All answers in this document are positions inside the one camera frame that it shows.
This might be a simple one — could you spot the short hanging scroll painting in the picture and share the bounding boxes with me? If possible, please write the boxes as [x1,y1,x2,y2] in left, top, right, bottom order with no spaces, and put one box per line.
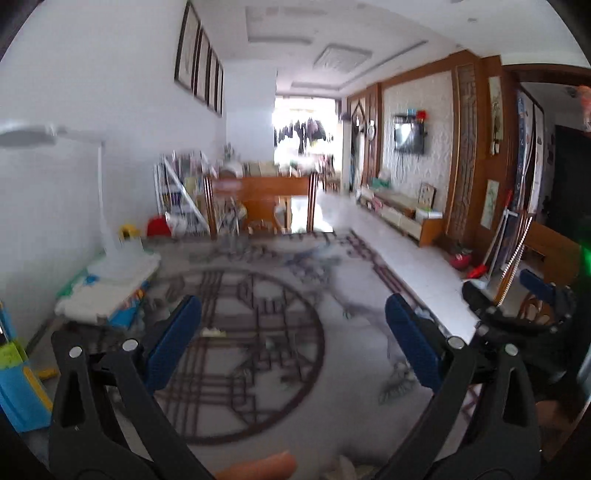
[480,180,501,230]

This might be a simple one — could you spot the person's left hand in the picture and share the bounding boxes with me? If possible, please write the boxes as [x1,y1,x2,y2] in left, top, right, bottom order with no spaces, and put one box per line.
[216,451,297,480]

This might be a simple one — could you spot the hanging clothes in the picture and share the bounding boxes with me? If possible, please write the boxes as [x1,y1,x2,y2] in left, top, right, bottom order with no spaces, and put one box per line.
[273,117,328,153]

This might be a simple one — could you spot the white desk lamp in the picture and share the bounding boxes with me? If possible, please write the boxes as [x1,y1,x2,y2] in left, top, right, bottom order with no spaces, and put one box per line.
[0,121,160,283]

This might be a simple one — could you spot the green folder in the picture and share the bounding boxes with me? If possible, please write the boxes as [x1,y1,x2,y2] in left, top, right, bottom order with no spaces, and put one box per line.
[56,272,93,299]

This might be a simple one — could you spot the blue green phone stand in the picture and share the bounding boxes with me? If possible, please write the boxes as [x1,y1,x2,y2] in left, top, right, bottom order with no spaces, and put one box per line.
[0,302,58,432]

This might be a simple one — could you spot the wall television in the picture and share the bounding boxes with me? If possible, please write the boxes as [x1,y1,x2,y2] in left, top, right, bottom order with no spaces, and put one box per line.
[394,121,426,155]

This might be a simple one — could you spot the long hanging scroll painting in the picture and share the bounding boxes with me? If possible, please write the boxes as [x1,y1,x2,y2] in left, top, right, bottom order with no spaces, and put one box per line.
[488,76,504,156]

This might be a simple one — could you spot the red lantern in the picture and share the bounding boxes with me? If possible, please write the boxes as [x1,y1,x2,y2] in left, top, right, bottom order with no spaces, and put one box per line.
[577,85,591,131]

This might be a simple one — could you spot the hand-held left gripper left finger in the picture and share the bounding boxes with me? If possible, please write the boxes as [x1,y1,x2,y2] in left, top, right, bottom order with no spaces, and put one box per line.
[48,294,218,480]

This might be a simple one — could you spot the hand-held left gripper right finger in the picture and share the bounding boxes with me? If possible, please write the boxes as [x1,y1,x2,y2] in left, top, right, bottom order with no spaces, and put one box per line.
[369,293,543,480]

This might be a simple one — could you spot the wall shelf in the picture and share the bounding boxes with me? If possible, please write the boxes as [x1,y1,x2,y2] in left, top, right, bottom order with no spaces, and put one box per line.
[392,108,430,123]

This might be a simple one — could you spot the red handled broom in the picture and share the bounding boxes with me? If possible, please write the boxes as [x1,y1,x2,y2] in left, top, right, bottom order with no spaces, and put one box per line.
[480,189,514,278]

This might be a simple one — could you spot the square ceiling light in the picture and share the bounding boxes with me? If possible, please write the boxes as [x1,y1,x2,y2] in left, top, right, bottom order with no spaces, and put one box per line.
[314,44,372,73]

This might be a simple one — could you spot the wooden television cabinet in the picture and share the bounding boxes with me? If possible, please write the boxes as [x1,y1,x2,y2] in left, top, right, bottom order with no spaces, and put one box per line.
[358,185,445,247]

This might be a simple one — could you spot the yellow white pen holder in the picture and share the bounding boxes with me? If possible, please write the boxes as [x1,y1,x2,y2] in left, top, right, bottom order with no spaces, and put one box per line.
[117,224,142,253]

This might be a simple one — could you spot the white book rack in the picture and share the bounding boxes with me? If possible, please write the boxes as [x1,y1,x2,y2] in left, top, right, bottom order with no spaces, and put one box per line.
[154,152,218,236]

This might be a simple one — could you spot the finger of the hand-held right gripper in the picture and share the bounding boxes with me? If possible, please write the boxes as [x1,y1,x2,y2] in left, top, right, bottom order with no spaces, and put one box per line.
[519,268,578,324]
[462,279,555,337]

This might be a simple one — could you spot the rolled posters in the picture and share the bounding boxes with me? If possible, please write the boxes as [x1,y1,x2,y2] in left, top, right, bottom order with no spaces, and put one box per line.
[515,90,546,217]

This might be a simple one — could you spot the dark door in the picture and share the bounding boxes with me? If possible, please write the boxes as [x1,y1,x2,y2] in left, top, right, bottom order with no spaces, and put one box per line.
[547,124,591,232]

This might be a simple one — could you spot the wooden dining chair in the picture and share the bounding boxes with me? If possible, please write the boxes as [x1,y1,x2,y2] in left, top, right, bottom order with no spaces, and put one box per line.
[203,173,321,238]

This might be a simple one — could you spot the carved wooden chair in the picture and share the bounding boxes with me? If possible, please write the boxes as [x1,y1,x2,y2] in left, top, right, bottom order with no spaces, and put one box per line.
[519,222,583,324]

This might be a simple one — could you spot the blue picture book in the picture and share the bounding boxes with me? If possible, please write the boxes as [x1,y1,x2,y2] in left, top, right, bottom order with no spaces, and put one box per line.
[106,281,154,331]

